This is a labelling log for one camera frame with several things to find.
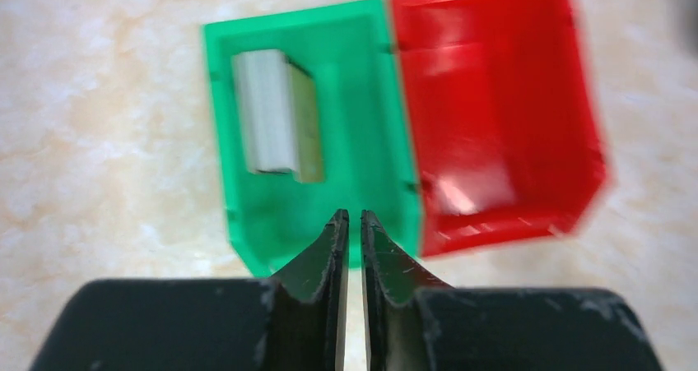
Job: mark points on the grey block in bin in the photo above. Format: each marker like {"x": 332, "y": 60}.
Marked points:
{"x": 278, "y": 108}

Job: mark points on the green plastic bin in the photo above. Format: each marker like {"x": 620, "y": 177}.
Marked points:
{"x": 367, "y": 154}

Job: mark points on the red plastic bin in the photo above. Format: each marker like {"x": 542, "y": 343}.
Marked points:
{"x": 504, "y": 133}

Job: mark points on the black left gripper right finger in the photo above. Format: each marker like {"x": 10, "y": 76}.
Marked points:
{"x": 416, "y": 321}

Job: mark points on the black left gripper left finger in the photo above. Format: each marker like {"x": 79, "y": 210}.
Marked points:
{"x": 294, "y": 319}

